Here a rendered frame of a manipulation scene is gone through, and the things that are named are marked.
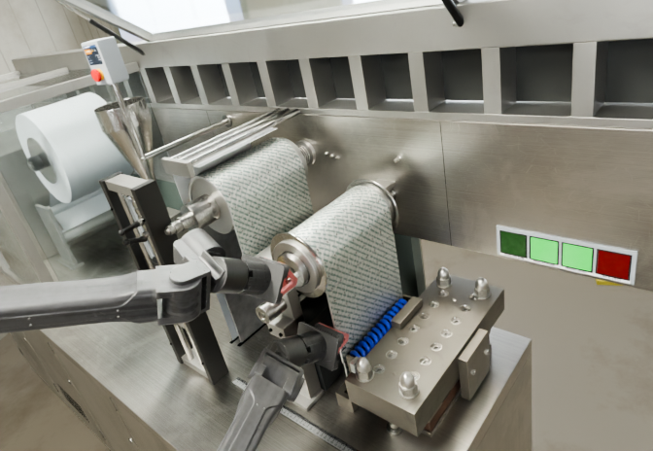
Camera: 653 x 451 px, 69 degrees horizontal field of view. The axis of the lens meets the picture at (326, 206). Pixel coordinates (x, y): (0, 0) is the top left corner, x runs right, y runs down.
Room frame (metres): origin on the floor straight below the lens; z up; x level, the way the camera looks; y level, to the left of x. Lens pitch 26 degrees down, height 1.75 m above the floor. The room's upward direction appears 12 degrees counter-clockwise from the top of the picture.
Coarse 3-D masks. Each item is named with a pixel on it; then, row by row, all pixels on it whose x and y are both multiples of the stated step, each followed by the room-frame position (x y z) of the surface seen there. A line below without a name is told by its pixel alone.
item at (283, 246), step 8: (384, 200) 0.94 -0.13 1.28; (280, 248) 0.82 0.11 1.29; (288, 248) 0.80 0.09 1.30; (296, 248) 0.78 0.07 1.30; (304, 256) 0.77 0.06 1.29; (312, 264) 0.76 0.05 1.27; (312, 272) 0.76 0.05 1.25; (312, 280) 0.77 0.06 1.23; (296, 288) 0.80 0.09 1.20; (304, 288) 0.79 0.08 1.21; (312, 288) 0.77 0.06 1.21
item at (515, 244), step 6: (504, 234) 0.82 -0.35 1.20; (510, 234) 0.82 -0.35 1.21; (516, 234) 0.81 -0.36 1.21; (504, 240) 0.83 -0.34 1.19; (510, 240) 0.82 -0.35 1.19; (516, 240) 0.81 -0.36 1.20; (522, 240) 0.80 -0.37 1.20; (504, 246) 0.83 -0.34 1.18; (510, 246) 0.82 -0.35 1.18; (516, 246) 0.81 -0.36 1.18; (522, 246) 0.80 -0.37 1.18; (504, 252) 0.83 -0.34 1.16; (510, 252) 0.82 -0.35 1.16; (516, 252) 0.81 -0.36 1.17; (522, 252) 0.80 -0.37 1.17
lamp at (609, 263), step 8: (600, 256) 0.70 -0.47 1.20; (608, 256) 0.69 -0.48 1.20; (616, 256) 0.68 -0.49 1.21; (624, 256) 0.67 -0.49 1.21; (600, 264) 0.70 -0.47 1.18; (608, 264) 0.69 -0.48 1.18; (616, 264) 0.68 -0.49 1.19; (624, 264) 0.67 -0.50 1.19; (600, 272) 0.70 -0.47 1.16; (608, 272) 0.69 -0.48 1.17; (616, 272) 0.68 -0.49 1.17; (624, 272) 0.67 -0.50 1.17
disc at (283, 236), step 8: (272, 240) 0.84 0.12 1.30; (280, 240) 0.82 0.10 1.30; (288, 240) 0.81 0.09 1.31; (296, 240) 0.79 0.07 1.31; (272, 248) 0.85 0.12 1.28; (304, 248) 0.78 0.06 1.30; (272, 256) 0.85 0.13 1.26; (312, 256) 0.76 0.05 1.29; (320, 264) 0.75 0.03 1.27; (320, 272) 0.76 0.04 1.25; (320, 280) 0.76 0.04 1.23; (320, 288) 0.76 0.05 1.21; (312, 296) 0.79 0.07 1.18
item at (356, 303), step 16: (368, 256) 0.86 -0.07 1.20; (384, 256) 0.89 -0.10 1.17; (352, 272) 0.81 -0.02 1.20; (368, 272) 0.85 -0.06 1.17; (384, 272) 0.89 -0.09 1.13; (336, 288) 0.78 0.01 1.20; (352, 288) 0.81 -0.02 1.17; (368, 288) 0.84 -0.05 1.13; (384, 288) 0.88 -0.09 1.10; (400, 288) 0.92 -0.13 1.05; (336, 304) 0.77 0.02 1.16; (352, 304) 0.80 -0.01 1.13; (368, 304) 0.84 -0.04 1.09; (384, 304) 0.87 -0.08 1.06; (336, 320) 0.76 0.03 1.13; (352, 320) 0.80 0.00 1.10; (368, 320) 0.83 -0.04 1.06; (352, 336) 0.79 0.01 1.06
